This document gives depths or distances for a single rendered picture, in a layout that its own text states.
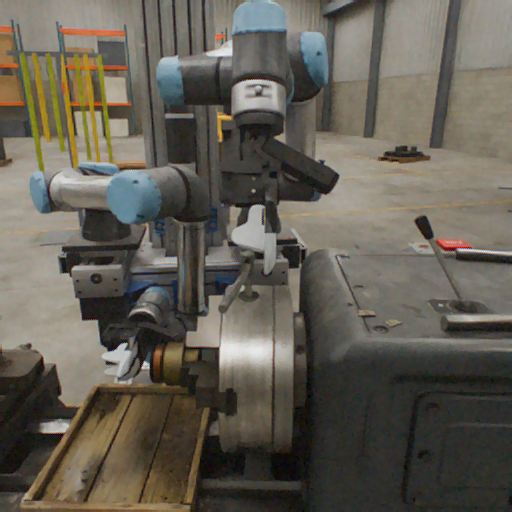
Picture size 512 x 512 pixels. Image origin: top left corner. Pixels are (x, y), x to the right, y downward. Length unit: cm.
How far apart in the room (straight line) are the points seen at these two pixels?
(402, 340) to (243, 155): 34
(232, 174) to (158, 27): 102
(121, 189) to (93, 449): 55
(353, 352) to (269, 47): 43
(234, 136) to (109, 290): 84
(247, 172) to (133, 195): 44
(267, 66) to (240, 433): 57
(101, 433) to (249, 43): 84
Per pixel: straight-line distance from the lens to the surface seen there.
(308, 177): 62
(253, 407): 76
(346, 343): 65
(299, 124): 122
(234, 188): 59
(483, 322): 72
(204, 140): 156
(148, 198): 98
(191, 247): 114
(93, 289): 137
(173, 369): 87
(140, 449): 104
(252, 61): 64
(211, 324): 90
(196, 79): 76
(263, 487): 98
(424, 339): 68
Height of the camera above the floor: 157
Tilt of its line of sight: 20 degrees down
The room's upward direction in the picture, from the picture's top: straight up
